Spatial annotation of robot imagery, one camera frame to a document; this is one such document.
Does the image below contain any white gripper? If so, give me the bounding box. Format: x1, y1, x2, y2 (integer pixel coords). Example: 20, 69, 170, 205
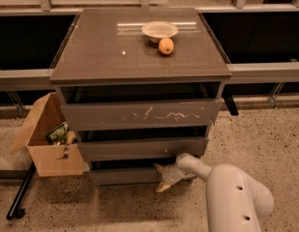
154, 163, 195, 193

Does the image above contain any grey bottom drawer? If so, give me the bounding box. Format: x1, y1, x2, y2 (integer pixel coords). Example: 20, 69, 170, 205
89, 167, 162, 186

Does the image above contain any grey drawer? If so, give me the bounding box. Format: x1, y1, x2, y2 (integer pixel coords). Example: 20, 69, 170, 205
78, 137, 208, 161
61, 100, 221, 131
89, 167, 162, 186

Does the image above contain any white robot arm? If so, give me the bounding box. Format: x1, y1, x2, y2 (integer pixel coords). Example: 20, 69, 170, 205
155, 153, 274, 232

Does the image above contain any grey middle drawer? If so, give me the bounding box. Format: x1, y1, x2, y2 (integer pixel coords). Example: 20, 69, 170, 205
78, 137, 208, 161

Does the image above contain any grey top drawer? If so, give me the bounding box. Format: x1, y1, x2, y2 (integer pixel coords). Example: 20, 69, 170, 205
61, 100, 221, 131

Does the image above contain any grey drawer cabinet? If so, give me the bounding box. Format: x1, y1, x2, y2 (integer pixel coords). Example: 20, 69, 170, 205
50, 8, 230, 172

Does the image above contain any cardboard box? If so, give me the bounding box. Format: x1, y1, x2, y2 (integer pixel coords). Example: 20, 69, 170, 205
11, 93, 85, 177

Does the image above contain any green snack bag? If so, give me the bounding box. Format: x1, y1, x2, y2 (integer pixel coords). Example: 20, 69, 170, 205
46, 122, 70, 145

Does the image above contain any orange fruit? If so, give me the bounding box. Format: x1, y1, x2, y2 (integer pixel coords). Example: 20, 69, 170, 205
159, 38, 174, 55

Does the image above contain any white bowl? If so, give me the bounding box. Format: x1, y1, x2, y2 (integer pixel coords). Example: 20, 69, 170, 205
141, 21, 178, 44

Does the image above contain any black metal floor stand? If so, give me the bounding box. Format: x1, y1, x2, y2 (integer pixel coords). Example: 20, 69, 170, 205
0, 163, 36, 220

